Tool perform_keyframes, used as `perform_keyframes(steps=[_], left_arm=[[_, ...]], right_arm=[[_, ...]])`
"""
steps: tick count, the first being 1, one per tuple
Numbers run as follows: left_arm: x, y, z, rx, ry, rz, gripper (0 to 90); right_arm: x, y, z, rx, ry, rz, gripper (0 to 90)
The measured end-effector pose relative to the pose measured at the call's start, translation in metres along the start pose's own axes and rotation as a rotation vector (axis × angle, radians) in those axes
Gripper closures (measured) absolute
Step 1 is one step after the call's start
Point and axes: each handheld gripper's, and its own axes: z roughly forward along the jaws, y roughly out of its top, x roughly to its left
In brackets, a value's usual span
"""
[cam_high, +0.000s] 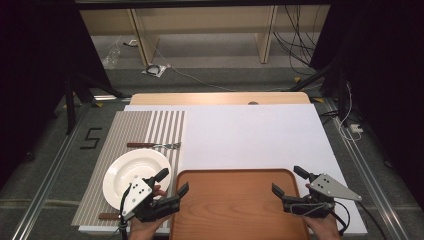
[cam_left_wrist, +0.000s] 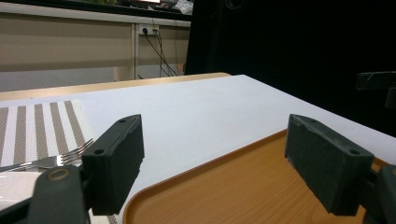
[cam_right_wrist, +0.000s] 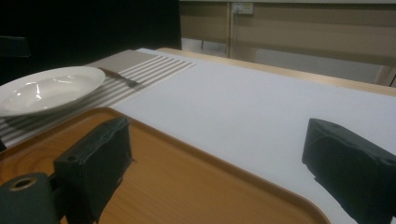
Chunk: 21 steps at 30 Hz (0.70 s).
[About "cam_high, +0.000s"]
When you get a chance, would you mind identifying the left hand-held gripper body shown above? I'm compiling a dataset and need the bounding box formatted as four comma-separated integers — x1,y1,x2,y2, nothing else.
120,177,183,224

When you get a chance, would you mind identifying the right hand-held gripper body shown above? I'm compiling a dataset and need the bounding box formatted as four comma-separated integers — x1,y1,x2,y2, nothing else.
281,172,363,220

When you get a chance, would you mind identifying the fork with brown handle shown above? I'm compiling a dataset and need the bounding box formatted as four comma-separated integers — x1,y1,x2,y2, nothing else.
126,141,182,150

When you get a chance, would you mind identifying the brown wooden tray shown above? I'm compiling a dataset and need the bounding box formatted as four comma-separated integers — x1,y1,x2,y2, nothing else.
169,168,311,240

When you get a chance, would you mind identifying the person's left hand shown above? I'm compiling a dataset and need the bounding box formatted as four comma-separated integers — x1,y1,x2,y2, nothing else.
128,214,170,240

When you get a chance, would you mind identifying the person's right hand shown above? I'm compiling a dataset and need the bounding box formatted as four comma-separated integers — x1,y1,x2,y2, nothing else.
301,213,342,240

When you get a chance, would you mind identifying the white round plate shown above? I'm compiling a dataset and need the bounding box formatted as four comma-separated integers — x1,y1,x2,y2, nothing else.
102,148,173,211

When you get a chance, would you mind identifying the striped grey placemat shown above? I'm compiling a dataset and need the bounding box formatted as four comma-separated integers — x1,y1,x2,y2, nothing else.
71,110,186,228

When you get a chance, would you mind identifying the white flat board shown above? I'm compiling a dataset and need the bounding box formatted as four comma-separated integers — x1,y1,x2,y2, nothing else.
78,103,368,236

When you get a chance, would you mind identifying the light wooden table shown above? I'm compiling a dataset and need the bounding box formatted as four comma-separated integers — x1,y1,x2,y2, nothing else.
129,92,312,106

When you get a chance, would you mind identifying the black metal stand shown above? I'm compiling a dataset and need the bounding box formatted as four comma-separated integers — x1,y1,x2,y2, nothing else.
289,59,352,118

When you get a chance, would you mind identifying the black tripod stand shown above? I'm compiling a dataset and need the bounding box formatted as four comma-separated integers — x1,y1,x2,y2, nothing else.
64,71,132,135

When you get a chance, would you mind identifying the clear crumpled plastic bag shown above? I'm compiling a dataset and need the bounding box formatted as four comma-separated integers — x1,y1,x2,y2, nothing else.
101,45,121,70

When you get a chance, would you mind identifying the light wooden shelf unit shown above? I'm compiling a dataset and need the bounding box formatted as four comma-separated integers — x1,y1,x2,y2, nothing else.
79,4,332,67

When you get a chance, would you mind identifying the grey looped gripper cable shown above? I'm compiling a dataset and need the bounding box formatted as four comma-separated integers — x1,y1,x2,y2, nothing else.
289,202,335,218

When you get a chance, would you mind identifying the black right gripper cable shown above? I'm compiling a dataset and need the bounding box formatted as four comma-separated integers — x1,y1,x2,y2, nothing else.
329,199,388,240

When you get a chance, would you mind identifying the metal floor rail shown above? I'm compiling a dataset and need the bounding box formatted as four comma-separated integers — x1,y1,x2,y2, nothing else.
323,97,412,240
11,95,128,240

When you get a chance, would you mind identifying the white adapter cable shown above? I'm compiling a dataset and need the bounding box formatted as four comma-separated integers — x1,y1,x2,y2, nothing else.
337,81,363,142

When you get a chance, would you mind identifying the plastic bag with black cable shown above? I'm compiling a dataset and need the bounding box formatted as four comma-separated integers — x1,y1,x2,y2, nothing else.
141,63,172,79

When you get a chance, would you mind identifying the bundle of black cables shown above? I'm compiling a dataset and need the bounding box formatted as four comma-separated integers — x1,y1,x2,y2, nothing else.
272,4,322,76

